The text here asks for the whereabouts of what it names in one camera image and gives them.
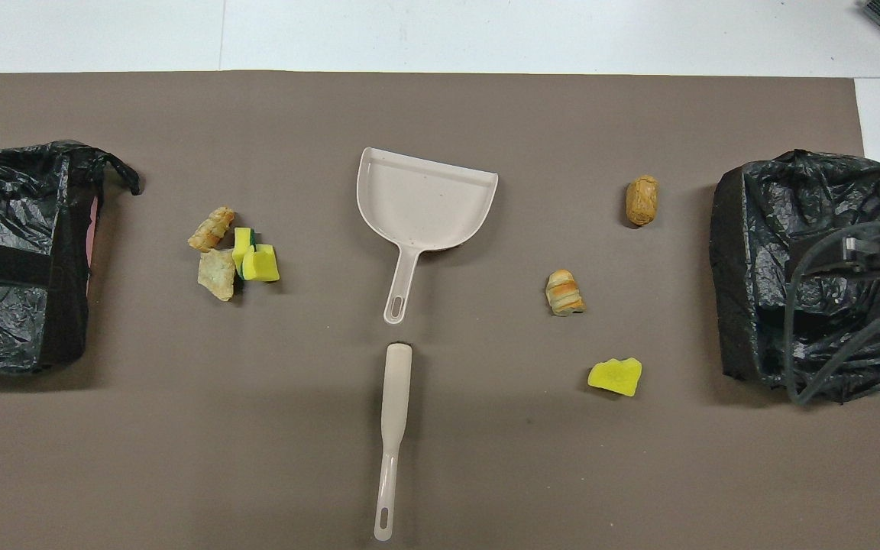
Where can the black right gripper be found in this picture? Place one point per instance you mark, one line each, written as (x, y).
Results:
(822, 260)

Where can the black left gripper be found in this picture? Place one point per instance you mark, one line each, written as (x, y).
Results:
(20, 266)

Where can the braided pastry piece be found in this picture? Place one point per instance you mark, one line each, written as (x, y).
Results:
(211, 229)

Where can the pale bread chunk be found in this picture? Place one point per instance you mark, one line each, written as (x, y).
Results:
(217, 275)

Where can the yellow sponge block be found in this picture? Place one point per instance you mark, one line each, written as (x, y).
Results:
(260, 263)

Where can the beige hand brush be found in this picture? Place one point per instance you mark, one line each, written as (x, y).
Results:
(396, 382)

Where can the beige plastic dustpan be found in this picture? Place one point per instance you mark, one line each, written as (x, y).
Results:
(425, 206)

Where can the black bag lined pink bin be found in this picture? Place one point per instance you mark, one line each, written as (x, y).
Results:
(12, 191)

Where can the brown bread roll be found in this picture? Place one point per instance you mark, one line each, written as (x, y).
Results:
(642, 200)

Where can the yellow jagged sponge chunk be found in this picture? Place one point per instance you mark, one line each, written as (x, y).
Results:
(616, 376)

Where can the orange striped croissant piece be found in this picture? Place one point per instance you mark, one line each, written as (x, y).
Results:
(564, 292)

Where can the brown paper table mat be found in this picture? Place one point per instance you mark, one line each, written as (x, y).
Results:
(440, 99)

